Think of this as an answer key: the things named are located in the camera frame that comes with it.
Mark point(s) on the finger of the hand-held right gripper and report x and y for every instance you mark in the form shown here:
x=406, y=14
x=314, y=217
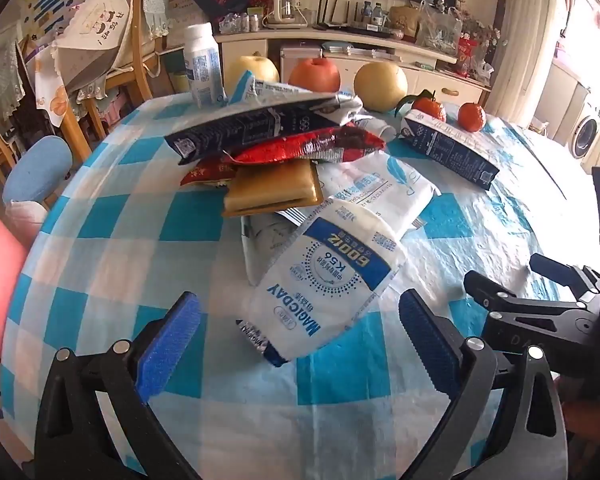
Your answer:
x=510, y=302
x=565, y=270

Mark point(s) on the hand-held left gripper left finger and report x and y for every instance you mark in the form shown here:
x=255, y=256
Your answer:
x=172, y=345

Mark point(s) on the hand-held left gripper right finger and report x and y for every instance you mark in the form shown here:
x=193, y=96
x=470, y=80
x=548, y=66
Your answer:
x=427, y=345

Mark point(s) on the white blue milk pouch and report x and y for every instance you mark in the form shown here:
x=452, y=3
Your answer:
x=320, y=290

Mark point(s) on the white washing machine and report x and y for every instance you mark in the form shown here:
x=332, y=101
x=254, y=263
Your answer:
x=587, y=130

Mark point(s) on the blue white checkered tablecloth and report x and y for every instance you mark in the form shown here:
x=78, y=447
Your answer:
x=130, y=240

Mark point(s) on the dark blue boxy milk carton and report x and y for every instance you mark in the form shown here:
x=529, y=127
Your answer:
x=450, y=150

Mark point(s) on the white bag with feather print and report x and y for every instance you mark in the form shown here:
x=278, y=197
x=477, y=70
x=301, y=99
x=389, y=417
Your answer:
x=380, y=185

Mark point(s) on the small orange tangerine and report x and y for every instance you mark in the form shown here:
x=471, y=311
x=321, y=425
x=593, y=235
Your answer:
x=471, y=117

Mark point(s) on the tan flat box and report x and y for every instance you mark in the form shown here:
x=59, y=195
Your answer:
x=272, y=187

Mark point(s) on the tangerine with green leaf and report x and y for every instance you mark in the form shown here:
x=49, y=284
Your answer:
x=430, y=109

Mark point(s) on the blue chair cushion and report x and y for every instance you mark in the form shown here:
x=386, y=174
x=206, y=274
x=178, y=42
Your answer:
x=37, y=170

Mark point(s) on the beige curtain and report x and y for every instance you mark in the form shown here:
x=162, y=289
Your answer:
x=530, y=20

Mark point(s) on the red foil snack wrapper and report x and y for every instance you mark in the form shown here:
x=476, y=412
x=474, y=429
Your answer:
x=300, y=147

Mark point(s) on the yellow pear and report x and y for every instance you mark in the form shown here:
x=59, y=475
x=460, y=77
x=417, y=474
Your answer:
x=252, y=67
x=380, y=87

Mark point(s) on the pale green bucket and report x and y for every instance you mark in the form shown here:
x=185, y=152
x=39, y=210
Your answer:
x=180, y=82

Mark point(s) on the clear plastic bag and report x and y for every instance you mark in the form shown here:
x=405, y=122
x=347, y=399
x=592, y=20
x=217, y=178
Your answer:
x=437, y=30

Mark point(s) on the crumpled white blue carton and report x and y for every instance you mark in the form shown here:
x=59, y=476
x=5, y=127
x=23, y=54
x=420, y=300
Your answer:
x=280, y=91

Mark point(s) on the white blue-label milk bottle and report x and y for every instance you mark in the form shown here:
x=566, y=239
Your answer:
x=204, y=70

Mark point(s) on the wooden chair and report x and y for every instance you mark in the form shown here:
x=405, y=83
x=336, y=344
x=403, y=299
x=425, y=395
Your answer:
x=140, y=67

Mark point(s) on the red apple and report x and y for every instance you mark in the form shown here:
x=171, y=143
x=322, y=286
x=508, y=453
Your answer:
x=314, y=76

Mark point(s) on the cream television cabinet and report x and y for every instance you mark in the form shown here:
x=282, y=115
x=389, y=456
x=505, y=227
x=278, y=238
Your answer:
x=360, y=42

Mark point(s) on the silver pink storage case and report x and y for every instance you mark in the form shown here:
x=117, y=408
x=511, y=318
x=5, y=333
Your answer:
x=300, y=55

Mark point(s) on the black router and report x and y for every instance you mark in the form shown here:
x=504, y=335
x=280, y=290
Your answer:
x=337, y=22

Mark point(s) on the printed white chair cover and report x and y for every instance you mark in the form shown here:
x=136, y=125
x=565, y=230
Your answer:
x=95, y=25

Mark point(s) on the white electric kettle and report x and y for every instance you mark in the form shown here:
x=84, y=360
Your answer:
x=285, y=10

